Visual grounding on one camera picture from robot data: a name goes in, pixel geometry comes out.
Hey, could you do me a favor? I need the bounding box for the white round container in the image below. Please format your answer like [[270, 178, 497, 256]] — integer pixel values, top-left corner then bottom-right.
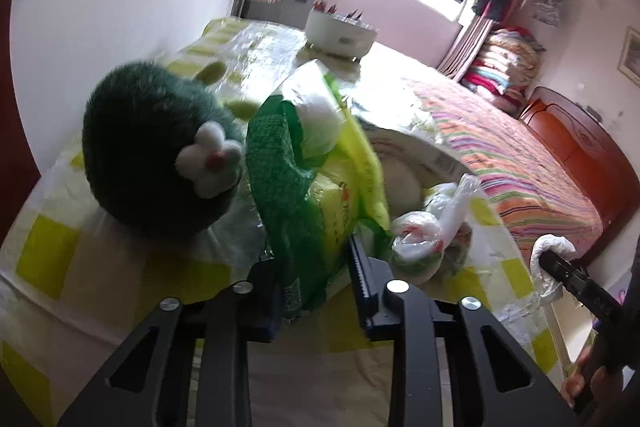
[[367, 127, 468, 212]]

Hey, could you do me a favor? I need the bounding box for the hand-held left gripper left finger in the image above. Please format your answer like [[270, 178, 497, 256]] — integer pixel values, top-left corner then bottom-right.
[[57, 257, 283, 427]]

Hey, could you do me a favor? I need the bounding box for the green plush toy white flower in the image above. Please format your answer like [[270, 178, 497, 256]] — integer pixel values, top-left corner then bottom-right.
[[82, 61, 248, 238]]

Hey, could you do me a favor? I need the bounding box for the framed wall picture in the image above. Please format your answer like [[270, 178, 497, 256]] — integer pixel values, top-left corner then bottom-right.
[[617, 27, 640, 85]]

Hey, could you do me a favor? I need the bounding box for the striped bed blanket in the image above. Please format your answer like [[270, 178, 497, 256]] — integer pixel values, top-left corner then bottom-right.
[[405, 77, 603, 268]]

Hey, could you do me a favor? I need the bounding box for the striped pink curtain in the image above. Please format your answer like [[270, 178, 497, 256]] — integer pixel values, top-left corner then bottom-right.
[[437, 14, 496, 80]]

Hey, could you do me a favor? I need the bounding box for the green plastic bag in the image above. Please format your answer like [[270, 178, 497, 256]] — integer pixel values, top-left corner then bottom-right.
[[245, 59, 396, 323]]

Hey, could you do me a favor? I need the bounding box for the stack of folded blankets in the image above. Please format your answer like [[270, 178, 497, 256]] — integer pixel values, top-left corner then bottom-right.
[[460, 27, 541, 112]]

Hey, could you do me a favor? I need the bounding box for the white knotted plastic bag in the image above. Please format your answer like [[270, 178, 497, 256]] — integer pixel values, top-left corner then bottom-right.
[[390, 174, 486, 285]]

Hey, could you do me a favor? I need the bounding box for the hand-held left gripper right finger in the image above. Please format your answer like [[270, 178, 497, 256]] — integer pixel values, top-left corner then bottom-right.
[[347, 231, 588, 427]]

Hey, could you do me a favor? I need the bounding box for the white tissue wad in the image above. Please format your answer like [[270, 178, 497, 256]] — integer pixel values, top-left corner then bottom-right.
[[530, 234, 578, 303]]

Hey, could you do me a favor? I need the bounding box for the wooden bed headboard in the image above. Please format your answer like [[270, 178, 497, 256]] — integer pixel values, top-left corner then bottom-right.
[[517, 86, 640, 253]]

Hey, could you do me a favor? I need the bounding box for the person's right hand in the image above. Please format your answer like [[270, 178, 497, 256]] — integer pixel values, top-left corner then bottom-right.
[[560, 349, 636, 415]]

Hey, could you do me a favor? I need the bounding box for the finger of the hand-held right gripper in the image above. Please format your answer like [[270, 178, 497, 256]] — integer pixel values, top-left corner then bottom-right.
[[539, 249, 626, 323]]

